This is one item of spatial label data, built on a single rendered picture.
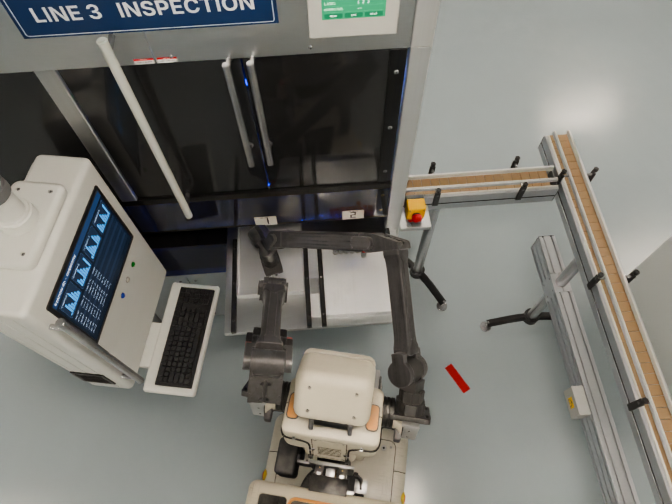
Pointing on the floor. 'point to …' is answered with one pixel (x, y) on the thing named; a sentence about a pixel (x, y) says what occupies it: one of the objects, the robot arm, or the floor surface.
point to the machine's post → (411, 105)
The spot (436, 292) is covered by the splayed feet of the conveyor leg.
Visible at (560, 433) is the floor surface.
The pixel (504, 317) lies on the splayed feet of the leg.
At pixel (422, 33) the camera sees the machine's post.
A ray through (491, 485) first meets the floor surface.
